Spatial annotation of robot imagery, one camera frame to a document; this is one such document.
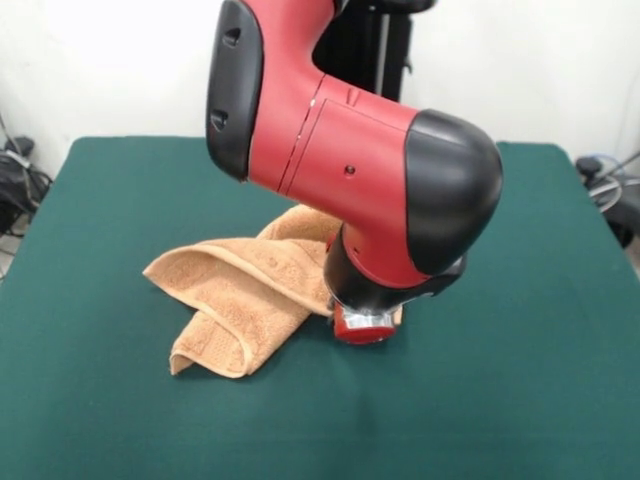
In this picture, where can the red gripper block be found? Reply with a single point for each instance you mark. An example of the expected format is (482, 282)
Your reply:
(365, 336)

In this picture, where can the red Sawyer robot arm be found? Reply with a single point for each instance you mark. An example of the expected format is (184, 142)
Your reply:
(375, 175)

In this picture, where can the dark green table cloth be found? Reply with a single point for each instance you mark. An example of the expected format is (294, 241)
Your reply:
(450, 400)

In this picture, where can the tan terry towel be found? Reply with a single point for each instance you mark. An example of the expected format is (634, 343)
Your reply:
(240, 285)

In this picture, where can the black vertical column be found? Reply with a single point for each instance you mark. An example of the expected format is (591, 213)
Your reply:
(360, 50)

